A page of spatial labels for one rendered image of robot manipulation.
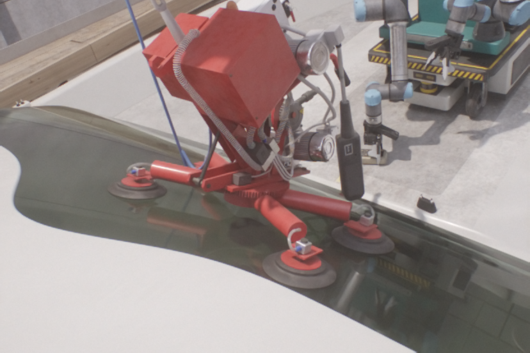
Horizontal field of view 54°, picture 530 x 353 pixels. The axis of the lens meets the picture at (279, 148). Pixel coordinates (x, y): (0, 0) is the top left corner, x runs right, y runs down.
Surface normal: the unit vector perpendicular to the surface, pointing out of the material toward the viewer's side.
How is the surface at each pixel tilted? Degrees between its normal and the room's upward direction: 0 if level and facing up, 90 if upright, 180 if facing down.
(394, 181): 0
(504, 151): 0
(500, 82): 90
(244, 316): 21
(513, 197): 5
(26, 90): 90
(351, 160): 90
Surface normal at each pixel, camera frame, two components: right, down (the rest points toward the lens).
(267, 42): 0.76, 0.25
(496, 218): -0.08, -0.79
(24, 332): 0.10, -0.94
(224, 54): -0.36, -0.60
